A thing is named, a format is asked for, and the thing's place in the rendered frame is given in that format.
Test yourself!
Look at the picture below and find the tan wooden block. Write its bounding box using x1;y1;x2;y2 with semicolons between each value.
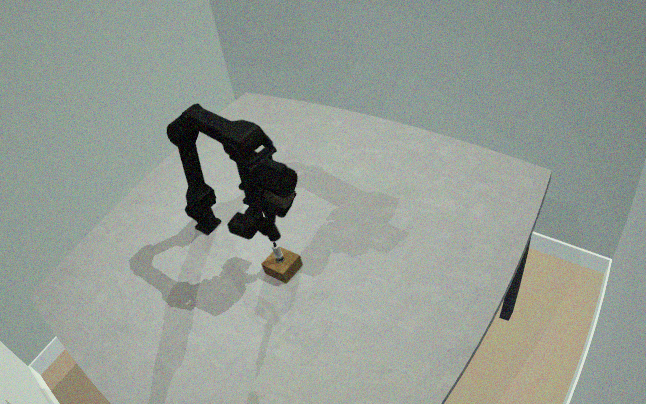
261;247;303;284

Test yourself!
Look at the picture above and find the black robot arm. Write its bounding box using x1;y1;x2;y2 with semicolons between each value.
166;103;297;235

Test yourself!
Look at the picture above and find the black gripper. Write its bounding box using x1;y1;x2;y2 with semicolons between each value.
227;183;276;240

